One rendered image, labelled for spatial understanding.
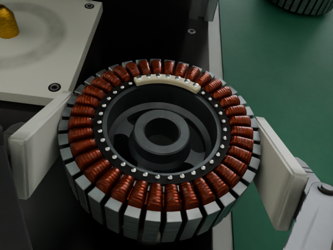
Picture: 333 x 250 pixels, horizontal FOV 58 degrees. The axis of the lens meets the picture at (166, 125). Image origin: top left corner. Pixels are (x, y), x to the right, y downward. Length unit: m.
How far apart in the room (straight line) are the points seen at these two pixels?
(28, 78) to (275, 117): 0.23
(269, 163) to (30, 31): 0.26
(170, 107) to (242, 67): 0.18
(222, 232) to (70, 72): 0.18
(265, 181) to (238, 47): 0.25
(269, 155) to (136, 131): 0.07
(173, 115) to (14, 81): 0.15
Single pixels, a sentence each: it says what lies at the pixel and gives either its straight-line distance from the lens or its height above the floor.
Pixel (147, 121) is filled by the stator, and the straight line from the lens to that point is 0.18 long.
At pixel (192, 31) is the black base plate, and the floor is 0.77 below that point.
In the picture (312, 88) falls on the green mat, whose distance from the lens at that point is 0.38.
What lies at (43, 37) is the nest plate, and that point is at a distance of 0.32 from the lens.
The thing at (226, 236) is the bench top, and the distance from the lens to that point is 0.24.
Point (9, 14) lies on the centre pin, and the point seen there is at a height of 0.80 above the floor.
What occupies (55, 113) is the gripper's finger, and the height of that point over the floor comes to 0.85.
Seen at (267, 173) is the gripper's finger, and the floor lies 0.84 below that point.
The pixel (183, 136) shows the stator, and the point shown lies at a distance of 0.17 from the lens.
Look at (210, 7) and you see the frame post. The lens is 0.37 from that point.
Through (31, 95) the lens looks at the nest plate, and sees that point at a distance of 0.27.
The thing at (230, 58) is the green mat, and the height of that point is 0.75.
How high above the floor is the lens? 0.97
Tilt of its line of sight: 52 degrees down
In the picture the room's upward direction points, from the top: 10 degrees clockwise
